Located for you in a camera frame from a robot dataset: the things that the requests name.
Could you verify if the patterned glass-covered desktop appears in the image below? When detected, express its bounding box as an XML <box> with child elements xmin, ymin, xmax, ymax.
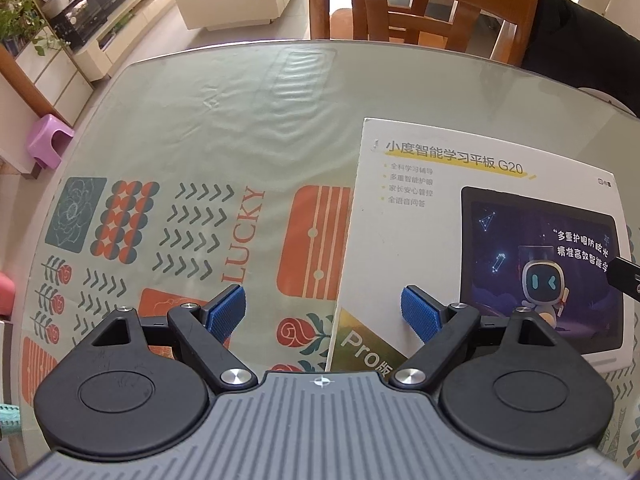
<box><xmin>9</xmin><ymin>39</ymin><xmax>640</xmax><ymax>472</ymax></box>

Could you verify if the black appliance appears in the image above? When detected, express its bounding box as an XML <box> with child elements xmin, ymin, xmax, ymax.
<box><xmin>50</xmin><ymin>0</ymin><xmax>109</xmax><ymax>51</ymax></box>

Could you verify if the purple plastic stool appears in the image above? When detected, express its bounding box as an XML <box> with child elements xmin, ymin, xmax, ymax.
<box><xmin>27</xmin><ymin>113</ymin><xmax>76</xmax><ymax>179</ymax></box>

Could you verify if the pink object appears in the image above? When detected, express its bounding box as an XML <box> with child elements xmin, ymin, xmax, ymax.
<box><xmin>0</xmin><ymin>270</ymin><xmax>16</xmax><ymax>319</ymax></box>

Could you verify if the black garment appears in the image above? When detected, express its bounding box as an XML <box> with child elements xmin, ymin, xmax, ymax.
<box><xmin>520</xmin><ymin>0</ymin><xmax>640</xmax><ymax>117</ymax></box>

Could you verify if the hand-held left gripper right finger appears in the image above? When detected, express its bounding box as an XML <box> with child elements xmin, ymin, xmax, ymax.
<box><xmin>389</xmin><ymin>285</ymin><xmax>560</xmax><ymax>392</ymax></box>

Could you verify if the white box lid tablet print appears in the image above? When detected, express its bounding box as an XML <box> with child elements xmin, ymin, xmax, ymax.
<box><xmin>328</xmin><ymin>117</ymin><xmax>632</xmax><ymax>374</ymax></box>

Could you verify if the white tv stand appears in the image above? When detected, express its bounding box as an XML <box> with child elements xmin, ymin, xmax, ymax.
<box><xmin>74</xmin><ymin>0</ymin><xmax>211</xmax><ymax>81</ymax></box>

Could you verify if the green potted plant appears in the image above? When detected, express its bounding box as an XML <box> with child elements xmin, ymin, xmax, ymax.
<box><xmin>0</xmin><ymin>0</ymin><xmax>67</xmax><ymax>57</ymax></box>

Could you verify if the white drawer cabinet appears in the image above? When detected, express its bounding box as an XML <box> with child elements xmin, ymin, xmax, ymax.
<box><xmin>0</xmin><ymin>35</ymin><xmax>96</xmax><ymax>177</ymax></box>

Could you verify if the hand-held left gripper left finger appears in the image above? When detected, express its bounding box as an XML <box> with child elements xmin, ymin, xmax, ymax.
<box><xmin>90</xmin><ymin>283</ymin><xmax>257</xmax><ymax>395</ymax></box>

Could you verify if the teal object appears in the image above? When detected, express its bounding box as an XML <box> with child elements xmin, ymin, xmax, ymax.
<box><xmin>0</xmin><ymin>402</ymin><xmax>21</xmax><ymax>434</ymax></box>

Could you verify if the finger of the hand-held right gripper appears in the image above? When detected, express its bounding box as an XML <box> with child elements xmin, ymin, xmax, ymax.
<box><xmin>605</xmin><ymin>257</ymin><xmax>640</xmax><ymax>304</ymax></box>

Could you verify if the white low coffee table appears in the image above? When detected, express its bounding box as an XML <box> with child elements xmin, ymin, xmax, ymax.
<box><xmin>174</xmin><ymin>0</ymin><xmax>309</xmax><ymax>36</ymax></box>

